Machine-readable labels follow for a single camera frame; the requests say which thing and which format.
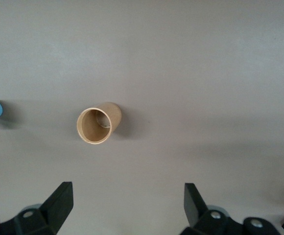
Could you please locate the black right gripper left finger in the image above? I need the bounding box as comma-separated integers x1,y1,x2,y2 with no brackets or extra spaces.
0,181,74,235

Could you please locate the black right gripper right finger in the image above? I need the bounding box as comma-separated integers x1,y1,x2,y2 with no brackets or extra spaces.
180,183,280,235

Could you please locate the brown wooden cup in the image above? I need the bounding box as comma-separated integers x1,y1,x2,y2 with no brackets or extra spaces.
76,101,122,145

